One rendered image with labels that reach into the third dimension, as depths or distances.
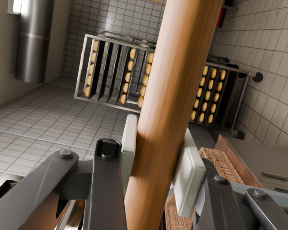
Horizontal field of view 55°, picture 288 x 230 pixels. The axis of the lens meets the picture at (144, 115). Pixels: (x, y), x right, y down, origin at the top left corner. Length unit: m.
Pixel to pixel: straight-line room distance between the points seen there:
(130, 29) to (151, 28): 0.35
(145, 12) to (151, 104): 4.96
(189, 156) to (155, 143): 0.02
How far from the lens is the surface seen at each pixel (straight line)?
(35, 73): 3.28
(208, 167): 0.17
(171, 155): 0.17
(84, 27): 5.21
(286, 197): 1.27
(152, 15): 5.10
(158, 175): 0.17
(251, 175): 1.46
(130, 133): 0.16
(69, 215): 1.52
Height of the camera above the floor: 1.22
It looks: 3 degrees down
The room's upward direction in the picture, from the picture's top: 78 degrees counter-clockwise
